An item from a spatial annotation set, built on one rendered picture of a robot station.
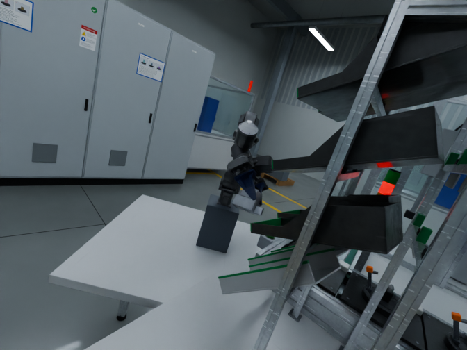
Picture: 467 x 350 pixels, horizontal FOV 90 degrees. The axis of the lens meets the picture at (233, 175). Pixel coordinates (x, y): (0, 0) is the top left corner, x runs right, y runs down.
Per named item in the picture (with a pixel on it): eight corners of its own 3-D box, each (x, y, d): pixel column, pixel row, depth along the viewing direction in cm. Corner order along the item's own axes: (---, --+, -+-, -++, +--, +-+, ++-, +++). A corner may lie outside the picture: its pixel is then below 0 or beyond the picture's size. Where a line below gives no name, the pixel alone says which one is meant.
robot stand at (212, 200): (200, 230, 115) (210, 193, 110) (227, 237, 116) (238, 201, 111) (195, 245, 102) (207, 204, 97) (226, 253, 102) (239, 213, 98)
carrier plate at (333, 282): (274, 259, 92) (275, 255, 92) (296, 243, 112) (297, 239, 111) (333, 298, 80) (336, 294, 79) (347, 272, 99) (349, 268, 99)
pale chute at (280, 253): (251, 273, 74) (247, 258, 75) (275, 263, 83) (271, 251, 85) (333, 259, 56) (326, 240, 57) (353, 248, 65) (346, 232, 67)
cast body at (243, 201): (231, 203, 64) (241, 180, 66) (238, 208, 68) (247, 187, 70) (258, 212, 60) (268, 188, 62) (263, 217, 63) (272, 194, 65)
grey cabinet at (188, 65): (128, 173, 396) (154, 30, 342) (169, 173, 455) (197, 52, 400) (141, 185, 362) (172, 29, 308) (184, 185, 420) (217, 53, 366)
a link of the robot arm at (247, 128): (233, 135, 80) (241, 106, 71) (256, 142, 80) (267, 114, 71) (226, 158, 73) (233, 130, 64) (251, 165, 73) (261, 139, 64)
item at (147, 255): (141, 198, 136) (142, 194, 135) (287, 238, 141) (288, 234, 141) (48, 282, 68) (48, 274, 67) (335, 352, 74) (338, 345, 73)
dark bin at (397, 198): (276, 221, 68) (276, 195, 69) (299, 217, 77) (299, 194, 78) (390, 232, 48) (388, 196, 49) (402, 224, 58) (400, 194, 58)
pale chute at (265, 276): (222, 294, 62) (217, 276, 63) (254, 280, 71) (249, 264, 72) (315, 285, 44) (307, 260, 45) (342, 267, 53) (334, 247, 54)
